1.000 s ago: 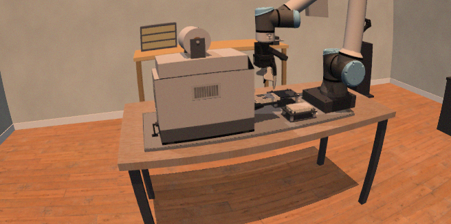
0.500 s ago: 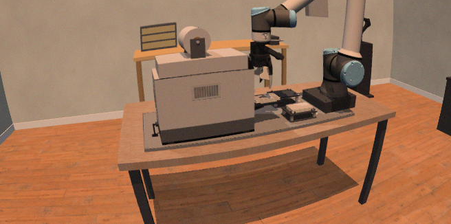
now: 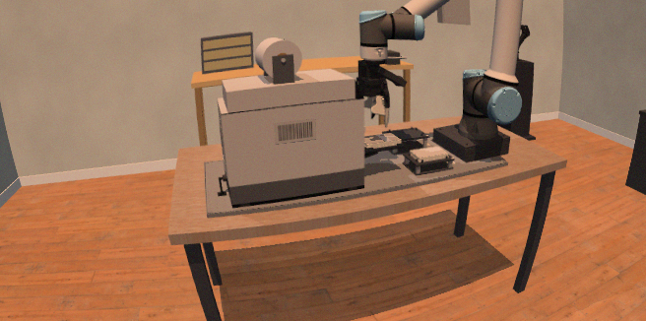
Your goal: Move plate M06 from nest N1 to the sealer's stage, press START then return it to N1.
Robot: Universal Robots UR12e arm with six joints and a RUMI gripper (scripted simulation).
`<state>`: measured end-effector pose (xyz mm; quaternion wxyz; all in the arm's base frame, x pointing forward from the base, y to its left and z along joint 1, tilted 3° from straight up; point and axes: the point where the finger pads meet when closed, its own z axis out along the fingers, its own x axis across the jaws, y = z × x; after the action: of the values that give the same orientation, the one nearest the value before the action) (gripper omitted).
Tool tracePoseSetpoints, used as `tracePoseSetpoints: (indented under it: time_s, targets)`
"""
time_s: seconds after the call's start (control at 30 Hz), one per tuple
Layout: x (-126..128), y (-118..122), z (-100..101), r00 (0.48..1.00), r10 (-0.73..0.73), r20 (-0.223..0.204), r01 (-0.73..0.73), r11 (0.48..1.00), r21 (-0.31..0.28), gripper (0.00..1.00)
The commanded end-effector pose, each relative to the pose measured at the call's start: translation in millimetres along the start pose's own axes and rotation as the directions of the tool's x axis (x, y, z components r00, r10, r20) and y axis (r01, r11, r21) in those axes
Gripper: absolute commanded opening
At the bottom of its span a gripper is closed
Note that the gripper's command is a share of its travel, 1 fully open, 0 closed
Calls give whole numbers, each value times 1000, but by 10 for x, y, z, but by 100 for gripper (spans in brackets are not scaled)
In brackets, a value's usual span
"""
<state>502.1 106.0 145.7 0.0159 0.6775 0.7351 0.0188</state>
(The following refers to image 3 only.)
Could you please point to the beige cylinder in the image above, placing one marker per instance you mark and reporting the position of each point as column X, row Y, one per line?
column 273, row 47

